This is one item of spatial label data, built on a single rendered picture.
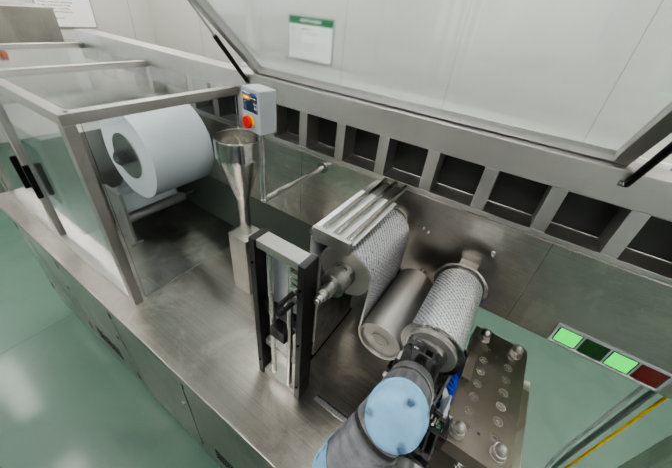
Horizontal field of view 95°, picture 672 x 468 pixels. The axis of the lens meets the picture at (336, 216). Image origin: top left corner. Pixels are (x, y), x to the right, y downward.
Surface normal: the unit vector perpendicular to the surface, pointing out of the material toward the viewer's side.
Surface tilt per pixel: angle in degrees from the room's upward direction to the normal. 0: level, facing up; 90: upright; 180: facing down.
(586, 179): 90
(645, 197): 90
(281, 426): 0
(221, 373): 0
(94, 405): 0
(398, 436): 50
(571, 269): 90
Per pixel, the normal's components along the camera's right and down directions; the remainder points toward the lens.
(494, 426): 0.09, -0.82
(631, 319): -0.55, 0.43
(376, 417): -0.36, -0.19
